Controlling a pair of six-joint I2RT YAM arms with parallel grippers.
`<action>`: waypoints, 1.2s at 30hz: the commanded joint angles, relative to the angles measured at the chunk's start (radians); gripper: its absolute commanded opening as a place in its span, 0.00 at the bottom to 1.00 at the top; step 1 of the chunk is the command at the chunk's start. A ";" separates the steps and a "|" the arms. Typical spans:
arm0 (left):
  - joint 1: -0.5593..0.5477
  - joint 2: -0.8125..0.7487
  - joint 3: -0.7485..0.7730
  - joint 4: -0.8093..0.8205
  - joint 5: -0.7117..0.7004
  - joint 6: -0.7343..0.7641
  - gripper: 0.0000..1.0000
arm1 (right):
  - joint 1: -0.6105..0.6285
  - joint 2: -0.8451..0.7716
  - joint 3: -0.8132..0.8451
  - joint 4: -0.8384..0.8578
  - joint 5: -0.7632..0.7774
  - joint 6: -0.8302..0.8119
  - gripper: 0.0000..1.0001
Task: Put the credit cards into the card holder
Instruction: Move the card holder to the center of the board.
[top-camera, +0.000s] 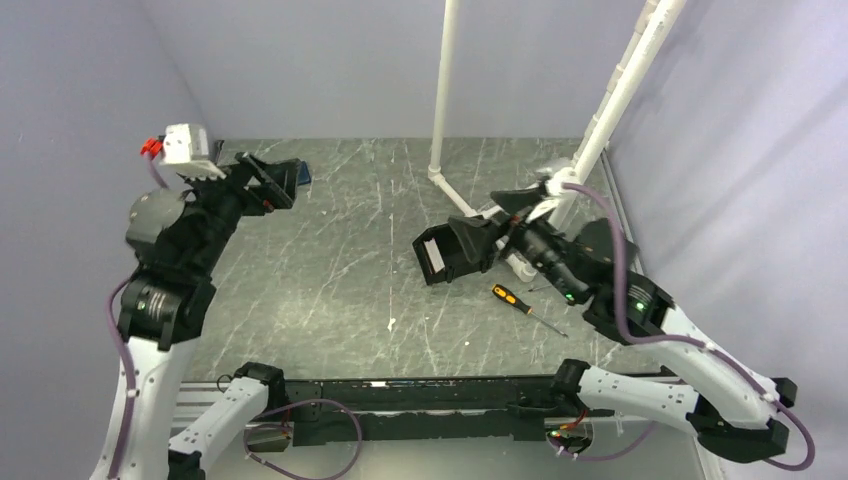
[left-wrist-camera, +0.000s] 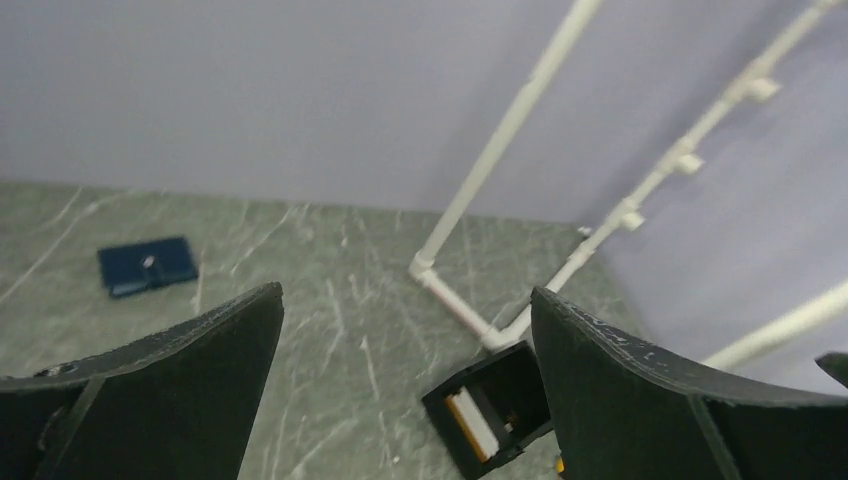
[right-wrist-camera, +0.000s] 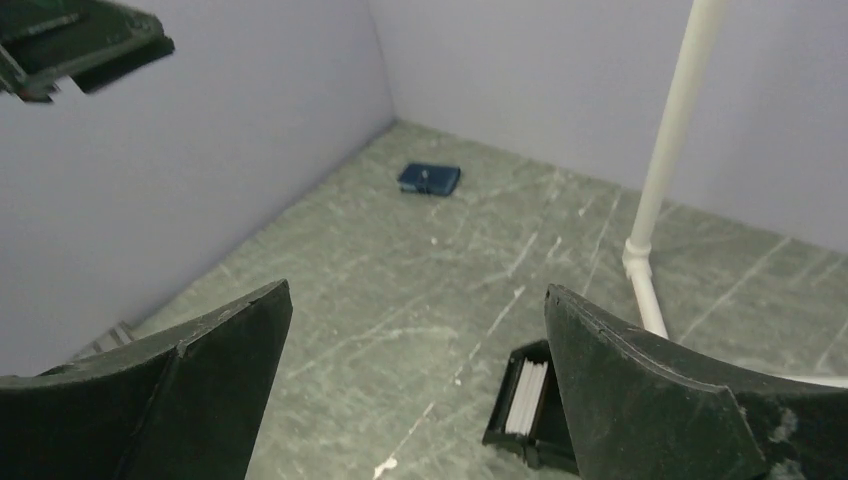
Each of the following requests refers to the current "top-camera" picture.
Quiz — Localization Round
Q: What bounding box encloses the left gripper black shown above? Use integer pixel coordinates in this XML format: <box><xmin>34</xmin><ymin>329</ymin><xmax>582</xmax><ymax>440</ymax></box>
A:
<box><xmin>181</xmin><ymin>148</ymin><xmax>300</xmax><ymax>274</ymax></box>

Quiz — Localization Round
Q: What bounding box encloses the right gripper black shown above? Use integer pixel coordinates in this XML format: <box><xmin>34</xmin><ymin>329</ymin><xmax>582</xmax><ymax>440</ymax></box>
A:
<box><xmin>445</xmin><ymin>186</ymin><xmax>583</xmax><ymax>301</ymax></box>

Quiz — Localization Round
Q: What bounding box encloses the blue card holder wallet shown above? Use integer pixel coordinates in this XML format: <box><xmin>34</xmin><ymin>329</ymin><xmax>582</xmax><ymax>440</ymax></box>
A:
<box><xmin>297</xmin><ymin>161</ymin><xmax>313</xmax><ymax>186</ymax></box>

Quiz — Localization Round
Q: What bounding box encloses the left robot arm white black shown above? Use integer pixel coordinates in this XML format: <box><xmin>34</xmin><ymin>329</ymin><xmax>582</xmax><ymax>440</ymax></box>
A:
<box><xmin>92</xmin><ymin>152</ymin><xmax>306</xmax><ymax>479</ymax></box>

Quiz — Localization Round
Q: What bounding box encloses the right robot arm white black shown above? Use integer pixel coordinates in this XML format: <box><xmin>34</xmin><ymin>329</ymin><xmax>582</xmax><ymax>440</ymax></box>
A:
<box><xmin>447</xmin><ymin>187</ymin><xmax>798</xmax><ymax>466</ymax></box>

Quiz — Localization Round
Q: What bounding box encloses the black card storage box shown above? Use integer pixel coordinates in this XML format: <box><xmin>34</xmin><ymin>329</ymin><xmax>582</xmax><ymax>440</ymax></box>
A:
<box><xmin>412</xmin><ymin>221</ymin><xmax>485</xmax><ymax>285</ymax></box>

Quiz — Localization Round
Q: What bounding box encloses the orange black screwdriver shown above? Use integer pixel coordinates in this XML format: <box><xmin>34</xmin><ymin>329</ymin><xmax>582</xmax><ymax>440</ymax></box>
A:
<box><xmin>491</xmin><ymin>284</ymin><xmax>568</xmax><ymax>338</ymax></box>

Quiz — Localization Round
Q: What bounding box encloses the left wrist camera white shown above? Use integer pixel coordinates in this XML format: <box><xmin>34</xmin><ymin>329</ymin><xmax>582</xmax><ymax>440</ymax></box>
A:
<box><xmin>140</xmin><ymin>123</ymin><xmax>227</xmax><ymax>188</ymax></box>

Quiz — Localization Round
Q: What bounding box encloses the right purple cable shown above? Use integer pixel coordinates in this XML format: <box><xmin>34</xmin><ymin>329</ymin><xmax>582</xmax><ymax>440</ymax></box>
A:
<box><xmin>563</xmin><ymin>182</ymin><xmax>816</xmax><ymax>473</ymax></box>

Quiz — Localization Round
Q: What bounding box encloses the purple cable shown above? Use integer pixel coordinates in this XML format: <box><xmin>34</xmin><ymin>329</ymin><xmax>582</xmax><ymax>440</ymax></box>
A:
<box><xmin>105</xmin><ymin>278</ymin><xmax>140</xmax><ymax>480</ymax></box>
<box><xmin>563</xmin><ymin>182</ymin><xmax>816</xmax><ymax>473</ymax></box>

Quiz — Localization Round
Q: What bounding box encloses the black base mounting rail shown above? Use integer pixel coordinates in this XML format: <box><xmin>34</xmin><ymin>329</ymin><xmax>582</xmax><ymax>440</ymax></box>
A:
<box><xmin>218</xmin><ymin>374</ymin><xmax>617</xmax><ymax>446</ymax></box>

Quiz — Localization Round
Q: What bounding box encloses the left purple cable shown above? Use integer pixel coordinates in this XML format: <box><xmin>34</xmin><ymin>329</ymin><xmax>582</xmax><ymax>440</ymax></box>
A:
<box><xmin>105</xmin><ymin>278</ymin><xmax>140</xmax><ymax>480</ymax></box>

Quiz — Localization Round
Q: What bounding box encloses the white pvc pipe frame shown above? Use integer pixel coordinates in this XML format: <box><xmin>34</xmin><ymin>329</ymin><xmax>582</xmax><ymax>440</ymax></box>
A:
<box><xmin>427</xmin><ymin>0</ymin><xmax>688</xmax><ymax>284</ymax></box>

